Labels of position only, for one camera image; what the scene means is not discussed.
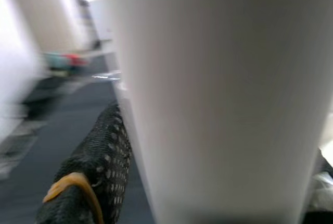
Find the white plastic table leg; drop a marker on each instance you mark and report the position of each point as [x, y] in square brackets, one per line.
[221, 91]

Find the teal red plush toy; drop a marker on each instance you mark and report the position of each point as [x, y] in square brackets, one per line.
[67, 61]

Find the yellow rubber band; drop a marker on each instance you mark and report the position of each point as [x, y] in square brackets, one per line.
[78, 182]

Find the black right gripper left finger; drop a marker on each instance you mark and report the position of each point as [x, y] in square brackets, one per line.
[104, 161]

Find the black tablecloth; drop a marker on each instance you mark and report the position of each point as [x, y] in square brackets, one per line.
[65, 130]

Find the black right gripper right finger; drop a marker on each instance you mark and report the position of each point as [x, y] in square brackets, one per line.
[320, 217]

